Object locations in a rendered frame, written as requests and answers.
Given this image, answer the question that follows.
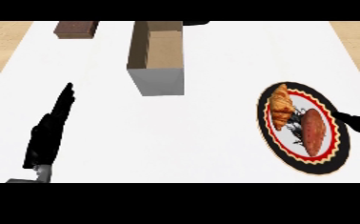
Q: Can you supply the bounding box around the reddish brown sweet potato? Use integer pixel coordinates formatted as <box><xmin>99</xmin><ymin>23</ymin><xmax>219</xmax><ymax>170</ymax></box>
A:
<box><xmin>300</xmin><ymin>108</ymin><xmax>328</xmax><ymax>158</ymax></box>

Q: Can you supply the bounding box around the dark brown block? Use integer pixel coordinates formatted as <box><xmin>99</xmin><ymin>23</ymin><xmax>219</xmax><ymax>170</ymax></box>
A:
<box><xmin>52</xmin><ymin>21</ymin><xmax>101</xmax><ymax>40</ymax></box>

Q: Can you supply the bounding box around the open cardboard box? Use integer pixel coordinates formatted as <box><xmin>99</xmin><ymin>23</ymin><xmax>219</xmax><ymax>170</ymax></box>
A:
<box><xmin>126</xmin><ymin>21</ymin><xmax>186</xmax><ymax>97</ymax></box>

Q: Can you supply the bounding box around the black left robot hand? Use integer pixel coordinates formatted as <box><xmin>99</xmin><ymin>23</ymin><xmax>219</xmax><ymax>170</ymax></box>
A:
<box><xmin>21</xmin><ymin>82</ymin><xmax>77</xmax><ymax>173</ymax></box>

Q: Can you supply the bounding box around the black red white plate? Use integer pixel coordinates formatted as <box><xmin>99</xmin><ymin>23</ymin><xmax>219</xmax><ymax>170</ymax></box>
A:
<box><xmin>256</xmin><ymin>81</ymin><xmax>351</xmax><ymax>175</ymax></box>

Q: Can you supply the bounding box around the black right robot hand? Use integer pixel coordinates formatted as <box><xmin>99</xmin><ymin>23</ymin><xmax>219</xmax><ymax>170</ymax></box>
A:
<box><xmin>334</xmin><ymin>111</ymin><xmax>360</xmax><ymax>130</ymax></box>

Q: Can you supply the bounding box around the golden croissant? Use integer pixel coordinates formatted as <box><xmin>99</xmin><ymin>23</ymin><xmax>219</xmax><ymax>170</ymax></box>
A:
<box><xmin>269</xmin><ymin>83</ymin><xmax>297</xmax><ymax>132</ymax></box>

